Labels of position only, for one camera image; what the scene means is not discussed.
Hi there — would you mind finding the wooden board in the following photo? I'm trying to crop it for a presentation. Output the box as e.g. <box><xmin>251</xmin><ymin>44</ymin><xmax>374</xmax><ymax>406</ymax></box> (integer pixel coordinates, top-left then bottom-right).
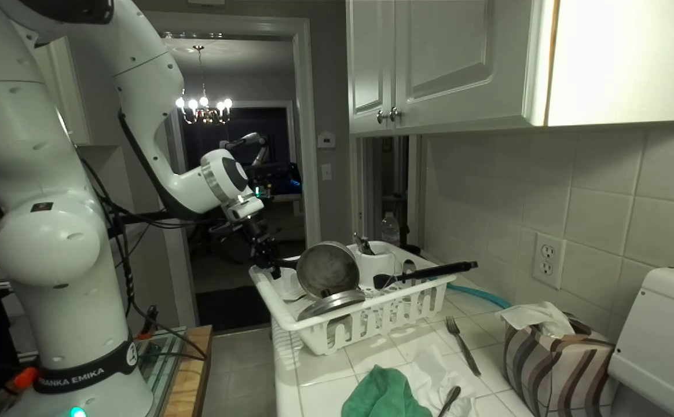
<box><xmin>160</xmin><ymin>321</ymin><xmax>215</xmax><ymax>417</ymax></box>

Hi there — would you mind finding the steel pot with black handle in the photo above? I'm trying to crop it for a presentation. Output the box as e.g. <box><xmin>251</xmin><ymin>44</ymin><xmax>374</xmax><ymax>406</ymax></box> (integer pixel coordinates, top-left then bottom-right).
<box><xmin>295</xmin><ymin>239</ymin><xmax>480</xmax><ymax>301</ymax></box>

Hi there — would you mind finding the white wall outlet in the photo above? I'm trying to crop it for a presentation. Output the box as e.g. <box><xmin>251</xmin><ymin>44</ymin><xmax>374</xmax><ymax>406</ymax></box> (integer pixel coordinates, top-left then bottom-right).
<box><xmin>530</xmin><ymin>232</ymin><xmax>567</xmax><ymax>290</ymax></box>

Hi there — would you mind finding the white plastic dish rack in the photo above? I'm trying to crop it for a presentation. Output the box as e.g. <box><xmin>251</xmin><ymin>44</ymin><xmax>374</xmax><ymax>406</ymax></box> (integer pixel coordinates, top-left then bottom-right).
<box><xmin>245</xmin><ymin>239</ymin><xmax>454</xmax><ymax>358</ymax></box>

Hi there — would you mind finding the white plain wall cabinet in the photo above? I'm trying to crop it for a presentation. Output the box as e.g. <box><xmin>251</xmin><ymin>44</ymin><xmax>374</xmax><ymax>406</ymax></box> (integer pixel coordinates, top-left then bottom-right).
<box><xmin>543</xmin><ymin>0</ymin><xmax>674</xmax><ymax>128</ymax></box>

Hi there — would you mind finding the striped brown cloth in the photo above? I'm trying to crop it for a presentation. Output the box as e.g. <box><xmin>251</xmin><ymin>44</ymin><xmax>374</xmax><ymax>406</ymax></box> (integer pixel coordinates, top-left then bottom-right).
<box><xmin>502</xmin><ymin>321</ymin><xmax>622</xmax><ymax>417</ymax></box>

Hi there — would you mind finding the white tall cabinet door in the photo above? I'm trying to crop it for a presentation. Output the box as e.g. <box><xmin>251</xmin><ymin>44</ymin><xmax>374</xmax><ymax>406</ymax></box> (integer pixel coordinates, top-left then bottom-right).
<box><xmin>44</xmin><ymin>36</ymin><xmax>95</xmax><ymax>148</ymax></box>

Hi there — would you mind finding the orange clamp handle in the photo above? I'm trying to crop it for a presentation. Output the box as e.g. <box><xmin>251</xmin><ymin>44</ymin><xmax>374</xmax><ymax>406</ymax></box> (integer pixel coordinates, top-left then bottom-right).
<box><xmin>7</xmin><ymin>365</ymin><xmax>42</xmax><ymax>392</ymax></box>

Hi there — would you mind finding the white paper towel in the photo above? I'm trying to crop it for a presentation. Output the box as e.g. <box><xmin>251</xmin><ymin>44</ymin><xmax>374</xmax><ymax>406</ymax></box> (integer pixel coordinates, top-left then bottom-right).
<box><xmin>498</xmin><ymin>298</ymin><xmax>577</xmax><ymax>343</ymax></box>

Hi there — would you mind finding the aluminium mounting plate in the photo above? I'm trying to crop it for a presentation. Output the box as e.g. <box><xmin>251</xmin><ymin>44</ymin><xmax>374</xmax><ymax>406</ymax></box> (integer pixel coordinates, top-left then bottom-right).
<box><xmin>136</xmin><ymin>327</ymin><xmax>192</xmax><ymax>389</ymax></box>

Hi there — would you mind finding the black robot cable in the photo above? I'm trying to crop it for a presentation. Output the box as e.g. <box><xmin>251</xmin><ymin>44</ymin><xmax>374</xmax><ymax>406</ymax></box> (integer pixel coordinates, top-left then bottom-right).
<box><xmin>79</xmin><ymin>153</ymin><xmax>211</xmax><ymax>365</ymax></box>

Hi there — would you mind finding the metal fork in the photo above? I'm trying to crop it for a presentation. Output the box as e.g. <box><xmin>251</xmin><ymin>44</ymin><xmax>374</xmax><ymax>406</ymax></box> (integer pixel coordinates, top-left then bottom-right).
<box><xmin>445</xmin><ymin>314</ymin><xmax>485</xmax><ymax>379</ymax></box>

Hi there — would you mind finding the white gas stove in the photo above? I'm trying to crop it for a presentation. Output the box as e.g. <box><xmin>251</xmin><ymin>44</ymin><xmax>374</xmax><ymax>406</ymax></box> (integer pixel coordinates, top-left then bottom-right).
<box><xmin>607</xmin><ymin>263</ymin><xmax>674</xmax><ymax>417</ymax></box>

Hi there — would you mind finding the green cloth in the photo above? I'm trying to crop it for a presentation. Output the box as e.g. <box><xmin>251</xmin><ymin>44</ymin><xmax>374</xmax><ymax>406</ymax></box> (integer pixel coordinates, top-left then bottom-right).
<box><xmin>338</xmin><ymin>363</ymin><xmax>436</xmax><ymax>417</ymax></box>

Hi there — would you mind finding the black horizontal bar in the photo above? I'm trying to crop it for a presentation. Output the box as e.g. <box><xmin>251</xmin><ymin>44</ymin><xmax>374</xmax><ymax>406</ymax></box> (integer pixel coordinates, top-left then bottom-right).
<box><xmin>105</xmin><ymin>210</ymin><xmax>169</xmax><ymax>232</ymax></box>

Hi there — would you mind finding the lit chandelier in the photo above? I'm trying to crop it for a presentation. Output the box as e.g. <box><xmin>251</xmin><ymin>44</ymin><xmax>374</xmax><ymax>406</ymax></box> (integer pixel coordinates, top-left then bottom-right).
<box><xmin>175</xmin><ymin>91</ymin><xmax>237</xmax><ymax>128</ymax></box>

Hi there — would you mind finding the round metal pot lid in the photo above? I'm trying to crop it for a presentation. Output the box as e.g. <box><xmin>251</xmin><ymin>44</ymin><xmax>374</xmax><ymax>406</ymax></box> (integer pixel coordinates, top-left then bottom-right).
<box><xmin>297</xmin><ymin>287</ymin><xmax>368</xmax><ymax>323</ymax></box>

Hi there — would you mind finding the metal spoon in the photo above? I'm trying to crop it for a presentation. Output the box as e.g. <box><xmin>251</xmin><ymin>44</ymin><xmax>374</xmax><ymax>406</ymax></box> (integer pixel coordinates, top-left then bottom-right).
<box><xmin>436</xmin><ymin>381</ymin><xmax>463</xmax><ymax>417</ymax></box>

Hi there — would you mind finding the white door frame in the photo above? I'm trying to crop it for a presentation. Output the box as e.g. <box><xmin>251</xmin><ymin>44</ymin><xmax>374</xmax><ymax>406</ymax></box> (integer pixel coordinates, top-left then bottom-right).
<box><xmin>145</xmin><ymin>8</ymin><xmax>325</xmax><ymax>327</ymax></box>

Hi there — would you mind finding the teal hose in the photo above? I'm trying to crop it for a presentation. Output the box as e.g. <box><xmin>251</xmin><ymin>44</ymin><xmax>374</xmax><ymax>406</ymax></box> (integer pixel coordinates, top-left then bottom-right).
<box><xmin>450</xmin><ymin>282</ymin><xmax>512</xmax><ymax>314</ymax></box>

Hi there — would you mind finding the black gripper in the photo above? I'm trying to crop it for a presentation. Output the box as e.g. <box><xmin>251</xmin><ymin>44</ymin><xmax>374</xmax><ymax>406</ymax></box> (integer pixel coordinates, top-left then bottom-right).
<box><xmin>209</xmin><ymin>218</ymin><xmax>302</xmax><ymax>282</ymax></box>

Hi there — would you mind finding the white panelled wall cabinet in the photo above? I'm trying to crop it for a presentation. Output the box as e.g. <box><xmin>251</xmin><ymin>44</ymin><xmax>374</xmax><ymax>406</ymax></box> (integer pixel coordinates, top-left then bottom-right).
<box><xmin>343</xmin><ymin>0</ymin><xmax>558</xmax><ymax>138</ymax></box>

